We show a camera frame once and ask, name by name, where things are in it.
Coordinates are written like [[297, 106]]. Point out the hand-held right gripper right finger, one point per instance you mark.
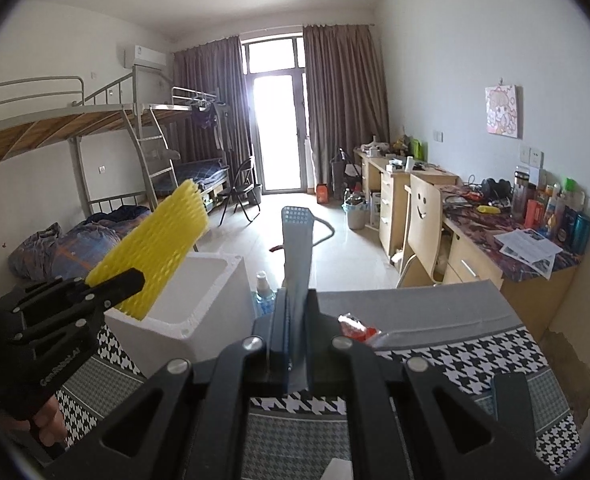
[[321, 350]]

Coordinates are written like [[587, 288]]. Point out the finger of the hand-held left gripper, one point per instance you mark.
[[115, 287]]

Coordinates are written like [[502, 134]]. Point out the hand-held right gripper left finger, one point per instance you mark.
[[275, 342]]

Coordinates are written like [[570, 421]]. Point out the yellow foam net sleeve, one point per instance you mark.
[[150, 245]]

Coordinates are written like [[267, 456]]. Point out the white foam box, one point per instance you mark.
[[225, 305]]

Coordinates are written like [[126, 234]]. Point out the grey perforated soft strip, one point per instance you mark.
[[297, 260]]

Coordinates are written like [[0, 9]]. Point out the person's left hand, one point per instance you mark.
[[50, 422]]

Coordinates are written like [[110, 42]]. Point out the red packet in clear wrap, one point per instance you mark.
[[355, 330]]

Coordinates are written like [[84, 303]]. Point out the blue liquid spray bottle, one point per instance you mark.
[[263, 296]]

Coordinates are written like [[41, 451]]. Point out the blue plaid quilt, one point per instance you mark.
[[75, 245]]

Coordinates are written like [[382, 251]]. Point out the white bucket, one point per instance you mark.
[[356, 217]]

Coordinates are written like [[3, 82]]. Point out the blue checked mattress cover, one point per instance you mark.
[[200, 174]]

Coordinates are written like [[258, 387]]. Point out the houndstooth patterned mat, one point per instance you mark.
[[475, 360]]

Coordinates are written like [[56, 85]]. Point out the orange red canister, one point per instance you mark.
[[322, 194]]

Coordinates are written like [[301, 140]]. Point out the light wooden desk with drawers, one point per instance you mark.
[[392, 210]]

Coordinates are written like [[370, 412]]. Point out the wooden chair with smiley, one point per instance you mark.
[[422, 220]]

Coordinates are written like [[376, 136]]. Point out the black folding chair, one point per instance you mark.
[[245, 172]]

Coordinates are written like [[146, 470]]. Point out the grey metal bunk bed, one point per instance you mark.
[[50, 125], [185, 106]]

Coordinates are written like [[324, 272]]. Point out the wooden desk with patterned cloth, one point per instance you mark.
[[475, 265]]

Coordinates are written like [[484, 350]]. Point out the hanging dark clothes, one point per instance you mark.
[[202, 117]]

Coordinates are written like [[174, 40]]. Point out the dark patterned desk cloth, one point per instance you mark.
[[475, 225]]

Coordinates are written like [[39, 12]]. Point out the glass balcony door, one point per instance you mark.
[[275, 135]]

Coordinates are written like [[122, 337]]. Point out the small yellow item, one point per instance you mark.
[[487, 209]]

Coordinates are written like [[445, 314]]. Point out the green bag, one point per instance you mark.
[[417, 149]]

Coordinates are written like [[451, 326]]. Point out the brown curtain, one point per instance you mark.
[[345, 100], [210, 75]]

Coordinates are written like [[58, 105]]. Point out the printed paper sheets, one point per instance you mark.
[[530, 245]]

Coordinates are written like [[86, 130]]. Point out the white air conditioner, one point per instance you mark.
[[145, 55]]

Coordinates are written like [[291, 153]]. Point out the black headphones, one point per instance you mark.
[[495, 187]]

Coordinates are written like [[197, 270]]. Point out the row of toiletry bottles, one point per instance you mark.
[[570, 220]]

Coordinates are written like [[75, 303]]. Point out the black trolley frame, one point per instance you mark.
[[337, 175]]

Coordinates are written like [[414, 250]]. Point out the white wall socket panel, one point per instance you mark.
[[531, 156]]

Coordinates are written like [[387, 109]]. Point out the pink wall poster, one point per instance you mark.
[[502, 110]]

